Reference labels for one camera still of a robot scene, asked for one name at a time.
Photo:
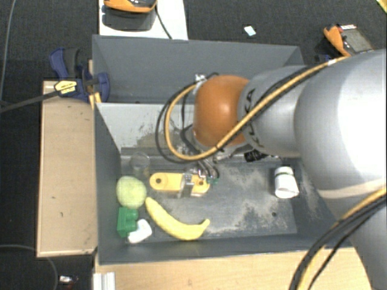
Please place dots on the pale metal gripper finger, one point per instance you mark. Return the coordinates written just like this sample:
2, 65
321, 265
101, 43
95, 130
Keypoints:
187, 186
201, 175

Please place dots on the yellow flat block with hole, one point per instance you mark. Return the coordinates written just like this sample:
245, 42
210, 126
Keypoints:
164, 182

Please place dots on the yellow toy banana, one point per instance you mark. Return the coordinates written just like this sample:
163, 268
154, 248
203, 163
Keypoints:
175, 226

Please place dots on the grey metal bin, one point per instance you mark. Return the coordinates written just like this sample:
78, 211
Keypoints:
242, 204

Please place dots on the clear glass cup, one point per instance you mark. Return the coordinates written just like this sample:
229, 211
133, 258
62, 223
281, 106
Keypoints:
140, 163

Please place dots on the pale green ball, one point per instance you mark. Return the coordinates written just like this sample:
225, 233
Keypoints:
131, 191

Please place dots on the small white curved piece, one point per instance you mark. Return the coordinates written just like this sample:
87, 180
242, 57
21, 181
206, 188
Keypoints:
140, 233

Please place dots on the green toy block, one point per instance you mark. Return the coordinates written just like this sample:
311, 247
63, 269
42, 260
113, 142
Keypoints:
125, 220

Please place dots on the white cup with green band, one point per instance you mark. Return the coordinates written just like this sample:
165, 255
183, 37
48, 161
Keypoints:
285, 183

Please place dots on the pale wood board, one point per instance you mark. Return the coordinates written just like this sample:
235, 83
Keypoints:
66, 174

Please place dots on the black cylinder on white bracket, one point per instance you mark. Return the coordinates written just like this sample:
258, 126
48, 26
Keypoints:
254, 155

